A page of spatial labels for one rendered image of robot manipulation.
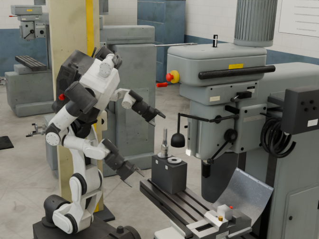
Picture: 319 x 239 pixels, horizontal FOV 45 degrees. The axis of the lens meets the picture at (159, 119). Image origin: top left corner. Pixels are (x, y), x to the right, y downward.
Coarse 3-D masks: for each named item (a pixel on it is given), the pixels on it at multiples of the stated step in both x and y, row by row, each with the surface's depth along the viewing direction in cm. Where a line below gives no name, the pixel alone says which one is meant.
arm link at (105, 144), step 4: (104, 140) 201; (108, 140) 202; (100, 144) 204; (104, 144) 201; (108, 144) 201; (112, 144) 202; (104, 148) 202; (108, 148) 202; (112, 148) 202; (116, 148) 202; (108, 152) 202; (112, 152) 204; (116, 152) 202; (108, 156) 203; (112, 156) 202; (116, 156) 203; (104, 160) 206; (108, 160) 202; (112, 160) 202; (108, 164) 203
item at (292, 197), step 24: (312, 144) 221; (240, 168) 242; (264, 168) 224; (288, 168) 216; (312, 168) 227; (288, 192) 221; (312, 192) 231; (264, 216) 229; (288, 216) 225; (312, 216) 238
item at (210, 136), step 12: (192, 108) 198; (204, 108) 189; (216, 108) 189; (228, 120) 195; (204, 132) 193; (216, 132) 193; (204, 144) 194; (216, 144) 195; (228, 144) 199; (204, 156) 198; (216, 156) 201
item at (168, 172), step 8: (160, 152) 254; (152, 160) 252; (160, 160) 245; (168, 160) 242; (176, 160) 244; (152, 168) 253; (160, 168) 246; (168, 168) 239; (176, 168) 237; (184, 168) 242; (152, 176) 255; (160, 176) 247; (168, 176) 241; (176, 176) 239; (184, 176) 244; (160, 184) 249; (168, 184) 242; (176, 184) 241; (184, 184) 246; (168, 192) 244; (176, 192) 243
